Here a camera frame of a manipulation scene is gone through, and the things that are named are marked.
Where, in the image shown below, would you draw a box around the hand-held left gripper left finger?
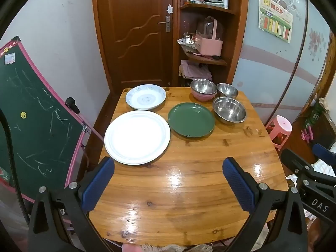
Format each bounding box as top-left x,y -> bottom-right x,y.
28,156 -> 116,252

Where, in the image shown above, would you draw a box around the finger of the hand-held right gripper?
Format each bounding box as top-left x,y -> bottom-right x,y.
280,148 -> 319,179
312,143 -> 336,166

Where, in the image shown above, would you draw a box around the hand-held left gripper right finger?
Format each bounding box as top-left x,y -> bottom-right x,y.
222,157 -> 307,252

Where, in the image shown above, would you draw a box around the large white plate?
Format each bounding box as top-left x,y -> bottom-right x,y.
104,110 -> 171,165

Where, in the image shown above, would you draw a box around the large steel bowl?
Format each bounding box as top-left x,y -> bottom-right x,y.
213,97 -> 247,124

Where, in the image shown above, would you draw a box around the green plate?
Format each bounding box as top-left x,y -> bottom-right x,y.
168,102 -> 216,138

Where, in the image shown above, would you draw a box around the pink bowl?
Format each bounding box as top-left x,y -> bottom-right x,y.
191,89 -> 217,101

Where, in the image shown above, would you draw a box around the small steel bowl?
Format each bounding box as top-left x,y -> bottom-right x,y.
217,83 -> 239,99

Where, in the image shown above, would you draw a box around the white floral plate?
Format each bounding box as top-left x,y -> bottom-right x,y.
125,84 -> 167,111

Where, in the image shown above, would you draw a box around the white checked cloth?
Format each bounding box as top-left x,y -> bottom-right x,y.
311,160 -> 336,176

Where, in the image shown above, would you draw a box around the pink plastic toy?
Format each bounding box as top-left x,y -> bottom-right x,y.
301,126 -> 315,142

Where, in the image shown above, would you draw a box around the pink plastic stool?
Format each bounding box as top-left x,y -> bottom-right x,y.
265,115 -> 293,147

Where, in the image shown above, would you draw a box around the green bag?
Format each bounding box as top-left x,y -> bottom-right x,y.
304,101 -> 324,129

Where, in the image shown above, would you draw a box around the black easel knob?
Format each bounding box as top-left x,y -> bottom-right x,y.
65,98 -> 80,114

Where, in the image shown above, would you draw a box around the pale blue wardrobe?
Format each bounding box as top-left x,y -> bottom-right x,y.
232,0 -> 334,116

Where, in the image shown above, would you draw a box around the pink folded clothes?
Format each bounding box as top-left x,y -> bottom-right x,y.
178,60 -> 213,80

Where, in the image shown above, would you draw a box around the brown wooden shelf cabinet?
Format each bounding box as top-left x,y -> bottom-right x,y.
175,0 -> 250,87

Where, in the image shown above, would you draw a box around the pink basket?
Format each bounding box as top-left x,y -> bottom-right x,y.
196,17 -> 223,57

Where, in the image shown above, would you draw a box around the shiny foil packets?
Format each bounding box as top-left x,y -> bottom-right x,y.
178,33 -> 201,53

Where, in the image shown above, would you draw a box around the brown wooden door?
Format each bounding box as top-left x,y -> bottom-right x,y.
92,0 -> 179,92

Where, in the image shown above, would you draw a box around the green chalkboard with pink frame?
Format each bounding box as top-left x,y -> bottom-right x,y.
0,36 -> 105,202

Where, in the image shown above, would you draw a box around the black cable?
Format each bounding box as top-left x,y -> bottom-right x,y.
0,108 -> 33,227

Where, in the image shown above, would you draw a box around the wall poster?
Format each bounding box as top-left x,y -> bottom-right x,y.
259,0 -> 294,44

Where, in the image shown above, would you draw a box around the silver door handle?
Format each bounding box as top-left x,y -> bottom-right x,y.
157,16 -> 172,33

